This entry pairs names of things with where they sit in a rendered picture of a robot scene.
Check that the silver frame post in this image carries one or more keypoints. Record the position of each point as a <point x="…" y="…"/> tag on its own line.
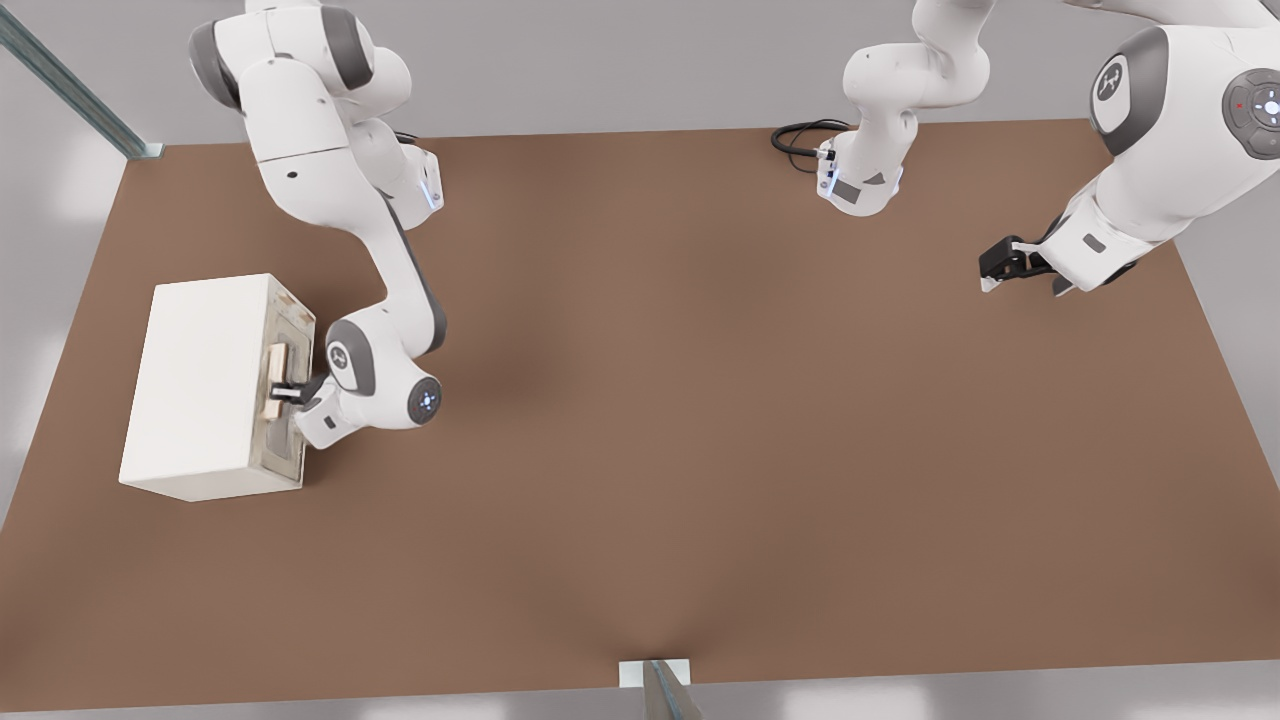
<point x="660" y="690"/>
<point x="70" y="90"/>

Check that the white oven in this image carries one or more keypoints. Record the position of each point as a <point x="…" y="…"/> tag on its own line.
<point x="210" y="385"/>

